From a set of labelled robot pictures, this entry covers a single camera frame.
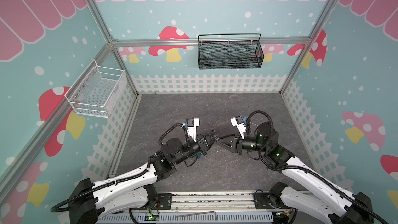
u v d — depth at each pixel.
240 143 0.58
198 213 0.71
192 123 0.58
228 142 0.65
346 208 0.40
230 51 0.94
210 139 0.62
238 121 0.60
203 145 0.56
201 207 0.74
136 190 0.61
